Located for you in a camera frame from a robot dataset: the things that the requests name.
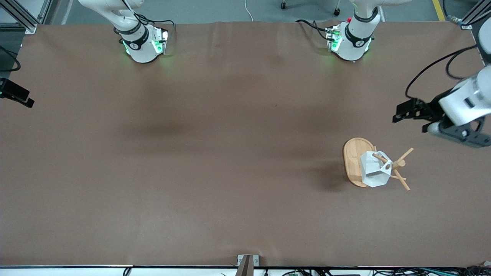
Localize white faceted cup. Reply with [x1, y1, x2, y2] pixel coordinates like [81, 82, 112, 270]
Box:
[359, 151, 393, 188]

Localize wooden cup rack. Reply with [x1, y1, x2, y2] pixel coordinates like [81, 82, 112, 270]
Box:
[343, 137, 415, 191]

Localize brown table cover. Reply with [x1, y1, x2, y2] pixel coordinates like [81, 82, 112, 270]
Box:
[0, 21, 491, 268]

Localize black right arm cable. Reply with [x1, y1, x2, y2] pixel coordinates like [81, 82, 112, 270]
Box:
[0, 46, 21, 72]

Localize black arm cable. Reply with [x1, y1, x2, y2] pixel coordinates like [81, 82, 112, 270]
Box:
[405, 44, 480, 101]
[0, 46, 21, 72]

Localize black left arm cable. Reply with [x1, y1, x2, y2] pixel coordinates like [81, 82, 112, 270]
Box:
[405, 44, 480, 101]

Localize aluminium frame post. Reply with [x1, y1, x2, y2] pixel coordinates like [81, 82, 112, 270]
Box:
[0, 0, 51, 34]
[447, 0, 491, 30]

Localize black left base cable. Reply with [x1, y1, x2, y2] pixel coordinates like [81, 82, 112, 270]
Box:
[295, 19, 335, 41]

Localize black base cable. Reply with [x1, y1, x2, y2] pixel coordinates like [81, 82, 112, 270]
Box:
[295, 19, 335, 41]
[134, 13, 177, 39]

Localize black right base cable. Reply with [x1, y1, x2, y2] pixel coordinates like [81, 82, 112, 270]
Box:
[134, 13, 177, 39]

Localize metal edge bracket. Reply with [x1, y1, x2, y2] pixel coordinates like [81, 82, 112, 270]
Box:
[237, 254, 260, 267]

